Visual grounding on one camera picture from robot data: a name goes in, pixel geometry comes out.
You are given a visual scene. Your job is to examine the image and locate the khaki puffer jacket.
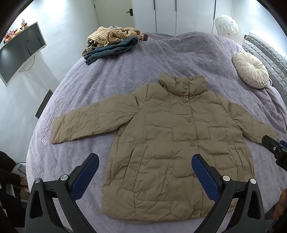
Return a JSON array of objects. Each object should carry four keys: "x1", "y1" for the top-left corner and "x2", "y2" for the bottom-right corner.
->
[{"x1": 51, "y1": 74, "x2": 277, "y2": 222}]

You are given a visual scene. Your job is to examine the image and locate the person right hand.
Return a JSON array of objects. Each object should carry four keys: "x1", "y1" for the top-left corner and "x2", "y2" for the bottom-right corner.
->
[{"x1": 273, "y1": 189, "x2": 287, "y2": 220}]

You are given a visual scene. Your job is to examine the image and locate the round cream pleated cushion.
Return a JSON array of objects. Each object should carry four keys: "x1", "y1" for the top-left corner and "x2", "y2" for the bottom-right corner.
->
[{"x1": 232, "y1": 51, "x2": 270, "y2": 89}]

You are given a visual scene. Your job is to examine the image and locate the grey quilted headboard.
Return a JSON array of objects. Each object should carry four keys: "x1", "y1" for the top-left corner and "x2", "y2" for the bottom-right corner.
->
[{"x1": 242, "y1": 33, "x2": 287, "y2": 104}]

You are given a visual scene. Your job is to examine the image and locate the white patterned plush bag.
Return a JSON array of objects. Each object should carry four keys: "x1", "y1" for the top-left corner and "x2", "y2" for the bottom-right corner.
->
[{"x1": 215, "y1": 15, "x2": 239, "y2": 39}]

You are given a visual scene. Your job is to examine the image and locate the white wardrobe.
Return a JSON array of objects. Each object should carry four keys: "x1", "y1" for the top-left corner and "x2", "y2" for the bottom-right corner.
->
[{"x1": 132, "y1": 0, "x2": 217, "y2": 35}]

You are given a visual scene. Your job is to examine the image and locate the white framed monitor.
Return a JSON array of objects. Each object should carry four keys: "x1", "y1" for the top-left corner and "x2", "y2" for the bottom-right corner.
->
[{"x1": 0, "y1": 22, "x2": 47, "y2": 86}]

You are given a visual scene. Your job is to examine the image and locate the dark teal folded garment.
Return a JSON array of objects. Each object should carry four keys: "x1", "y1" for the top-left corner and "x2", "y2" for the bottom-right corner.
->
[{"x1": 84, "y1": 36, "x2": 139, "y2": 65}]

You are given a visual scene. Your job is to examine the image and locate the tan striped crumpled garment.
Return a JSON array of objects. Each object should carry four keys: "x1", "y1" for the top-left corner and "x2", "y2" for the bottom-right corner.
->
[{"x1": 82, "y1": 26, "x2": 148, "y2": 57}]

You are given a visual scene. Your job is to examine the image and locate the flowers on monitor shelf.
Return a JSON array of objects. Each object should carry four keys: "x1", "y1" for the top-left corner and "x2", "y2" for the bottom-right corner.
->
[{"x1": 4, "y1": 19, "x2": 28, "y2": 43}]

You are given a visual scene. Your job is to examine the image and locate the white door with handle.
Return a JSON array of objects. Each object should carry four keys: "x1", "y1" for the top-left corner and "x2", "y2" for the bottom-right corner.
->
[{"x1": 93, "y1": 0, "x2": 135, "y2": 28}]

